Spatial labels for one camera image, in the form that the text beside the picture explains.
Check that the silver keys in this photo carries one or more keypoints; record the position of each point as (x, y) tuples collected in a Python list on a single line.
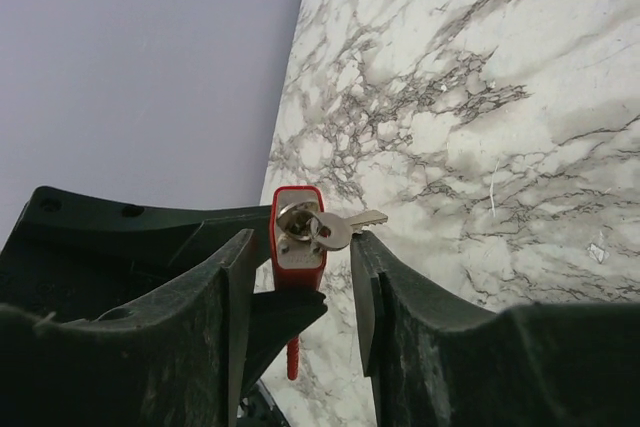
[(330, 227)]

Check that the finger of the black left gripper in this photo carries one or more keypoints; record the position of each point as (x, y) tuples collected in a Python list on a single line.
[(80, 256), (277, 317)]

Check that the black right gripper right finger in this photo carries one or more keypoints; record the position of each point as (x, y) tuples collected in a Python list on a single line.
[(435, 359)]

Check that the red padlock with cable shackle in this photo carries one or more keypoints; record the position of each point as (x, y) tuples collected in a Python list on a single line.
[(296, 265)]

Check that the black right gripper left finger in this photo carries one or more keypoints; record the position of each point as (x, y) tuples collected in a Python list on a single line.
[(166, 358)]

